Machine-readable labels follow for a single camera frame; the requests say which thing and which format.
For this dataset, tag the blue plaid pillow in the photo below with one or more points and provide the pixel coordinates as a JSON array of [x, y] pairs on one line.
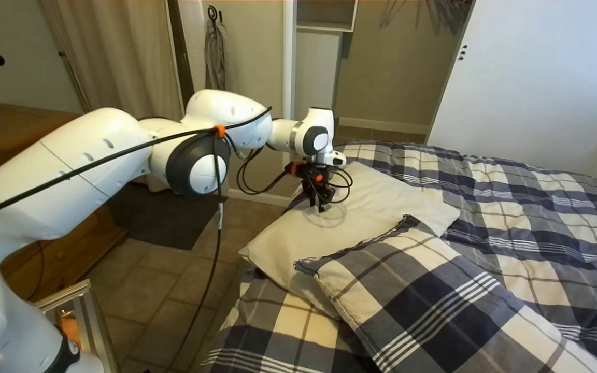
[[437, 303]]

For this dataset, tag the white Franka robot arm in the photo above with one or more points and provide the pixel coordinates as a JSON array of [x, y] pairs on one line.
[[84, 166]]

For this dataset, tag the dark grey floor rug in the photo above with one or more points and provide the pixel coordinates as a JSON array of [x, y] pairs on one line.
[[161, 220]]

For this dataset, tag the white closet door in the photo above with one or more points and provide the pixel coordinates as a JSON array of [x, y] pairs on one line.
[[540, 83]]

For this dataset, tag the aluminium robot base platform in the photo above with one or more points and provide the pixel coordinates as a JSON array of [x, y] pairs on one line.
[[92, 312]]

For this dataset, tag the plain white pillow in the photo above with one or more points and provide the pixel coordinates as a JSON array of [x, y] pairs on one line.
[[375, 208]]

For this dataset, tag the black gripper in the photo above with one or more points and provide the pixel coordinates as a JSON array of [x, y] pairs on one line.
[[316, 181]]

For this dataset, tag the blue plaid comforter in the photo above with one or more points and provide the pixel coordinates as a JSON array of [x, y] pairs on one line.
[[540, 208]]

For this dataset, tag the beige curtain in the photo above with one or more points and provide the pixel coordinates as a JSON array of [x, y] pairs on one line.
[[119, 54]]

